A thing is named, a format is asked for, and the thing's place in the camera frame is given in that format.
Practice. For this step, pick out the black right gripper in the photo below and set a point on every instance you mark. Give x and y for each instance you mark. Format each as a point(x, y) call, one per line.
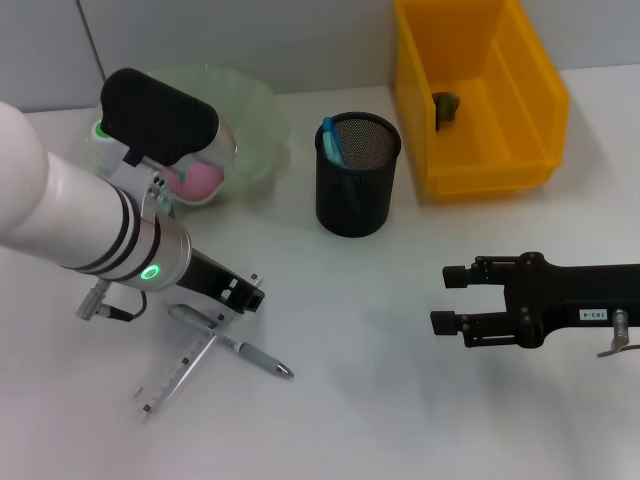
point(575, 295)

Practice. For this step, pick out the blue scissors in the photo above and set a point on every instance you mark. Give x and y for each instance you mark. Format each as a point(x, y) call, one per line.
point(332, 145)

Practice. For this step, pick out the translucent green fruit bowl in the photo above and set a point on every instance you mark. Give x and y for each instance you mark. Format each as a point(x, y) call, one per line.
point(255, 125)

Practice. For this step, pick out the pink toy peach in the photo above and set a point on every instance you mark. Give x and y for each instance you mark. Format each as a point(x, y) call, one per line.
point(200, 182)

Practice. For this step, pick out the transparent plastic ruler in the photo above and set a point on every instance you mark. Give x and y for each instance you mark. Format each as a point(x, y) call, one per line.
point(175, 375)

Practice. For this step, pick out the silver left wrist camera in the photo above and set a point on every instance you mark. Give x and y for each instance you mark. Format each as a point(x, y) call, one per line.
point(155, 120)

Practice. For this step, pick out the black mesh pen cup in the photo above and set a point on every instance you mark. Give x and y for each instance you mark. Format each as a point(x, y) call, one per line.
point(370, 210)

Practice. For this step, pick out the green label water bottle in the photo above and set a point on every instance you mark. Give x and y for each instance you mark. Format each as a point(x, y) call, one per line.
point(105, 135)

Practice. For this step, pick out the clear grey ballpoint pen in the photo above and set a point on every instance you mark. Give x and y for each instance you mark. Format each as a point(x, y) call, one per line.
point(260, 357)

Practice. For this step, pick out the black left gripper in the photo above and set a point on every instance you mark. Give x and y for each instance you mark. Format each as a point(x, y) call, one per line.
point(210, 275)

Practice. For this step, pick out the yellow plastic bin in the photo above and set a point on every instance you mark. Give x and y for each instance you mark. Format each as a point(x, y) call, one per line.
point(480, 125)

